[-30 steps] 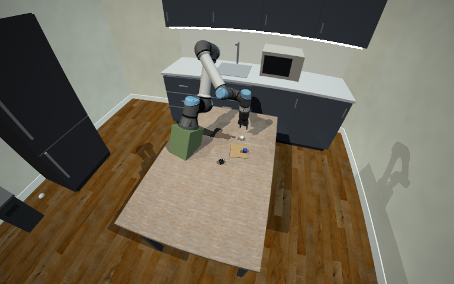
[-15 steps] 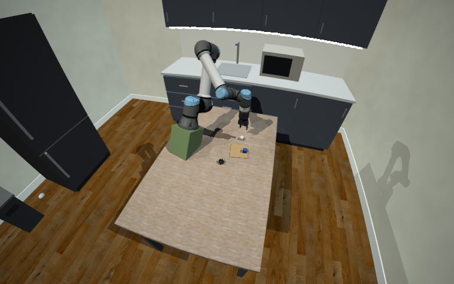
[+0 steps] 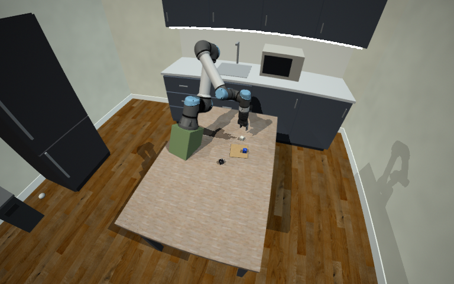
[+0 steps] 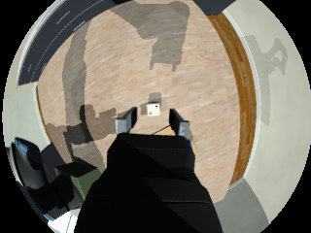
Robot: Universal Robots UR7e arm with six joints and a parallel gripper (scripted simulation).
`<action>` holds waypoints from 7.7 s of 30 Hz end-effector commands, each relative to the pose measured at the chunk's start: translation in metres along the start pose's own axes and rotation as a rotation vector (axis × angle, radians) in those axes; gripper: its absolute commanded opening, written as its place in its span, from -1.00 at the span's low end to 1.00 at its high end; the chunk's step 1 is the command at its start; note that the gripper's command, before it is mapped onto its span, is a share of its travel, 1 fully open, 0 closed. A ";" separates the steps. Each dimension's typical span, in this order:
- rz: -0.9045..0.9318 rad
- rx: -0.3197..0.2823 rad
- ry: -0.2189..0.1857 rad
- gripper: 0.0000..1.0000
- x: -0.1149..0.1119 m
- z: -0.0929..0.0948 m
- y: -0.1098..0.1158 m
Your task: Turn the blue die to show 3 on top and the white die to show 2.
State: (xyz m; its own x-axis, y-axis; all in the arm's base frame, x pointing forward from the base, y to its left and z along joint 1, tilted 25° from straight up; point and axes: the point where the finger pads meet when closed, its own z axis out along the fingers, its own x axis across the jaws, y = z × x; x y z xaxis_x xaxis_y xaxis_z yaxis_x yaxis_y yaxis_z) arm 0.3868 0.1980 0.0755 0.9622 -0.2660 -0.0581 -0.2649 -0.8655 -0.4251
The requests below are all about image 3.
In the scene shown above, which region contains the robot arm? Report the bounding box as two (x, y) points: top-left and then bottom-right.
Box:
(179, 40), (251, 130)

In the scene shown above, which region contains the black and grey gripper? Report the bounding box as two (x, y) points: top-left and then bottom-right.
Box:
(238, 102), (252, 131)

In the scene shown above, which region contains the tan flat mat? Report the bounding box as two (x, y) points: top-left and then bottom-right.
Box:
(230, 144), (248, 159)

